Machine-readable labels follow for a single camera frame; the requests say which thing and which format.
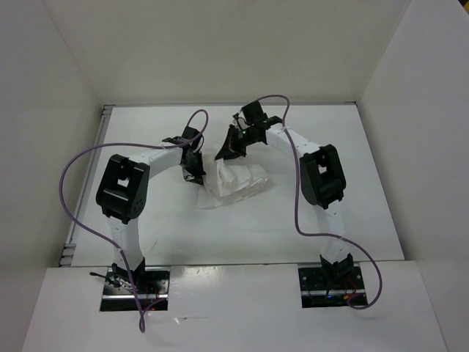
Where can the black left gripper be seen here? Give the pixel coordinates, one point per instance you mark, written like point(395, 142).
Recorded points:
point(196, 176)

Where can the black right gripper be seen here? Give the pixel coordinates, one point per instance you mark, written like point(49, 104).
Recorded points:
point(231, 149)

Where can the white pleated skirt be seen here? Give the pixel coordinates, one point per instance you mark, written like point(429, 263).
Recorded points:
point(228, 182)

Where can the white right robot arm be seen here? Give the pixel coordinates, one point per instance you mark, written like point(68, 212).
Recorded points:
point(320, 179)

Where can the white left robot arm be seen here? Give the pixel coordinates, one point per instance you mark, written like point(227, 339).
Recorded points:
point(122, 196)

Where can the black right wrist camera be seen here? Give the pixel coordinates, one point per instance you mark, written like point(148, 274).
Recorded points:
point(253, 113)

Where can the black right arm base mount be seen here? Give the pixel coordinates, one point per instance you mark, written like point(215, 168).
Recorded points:
point(315, 292)

